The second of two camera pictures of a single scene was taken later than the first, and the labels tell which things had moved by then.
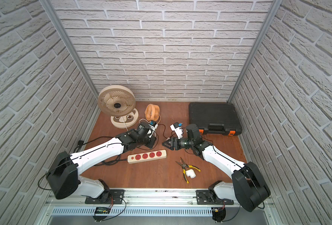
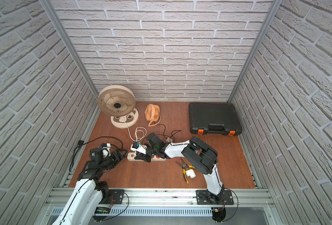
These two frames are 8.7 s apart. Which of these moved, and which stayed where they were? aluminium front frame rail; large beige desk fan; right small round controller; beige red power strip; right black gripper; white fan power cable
Moved: white fan power cable; right black gripper
Stayed: large beige desk fan; aluminium front frame rail; beige red power strip; right small round controller
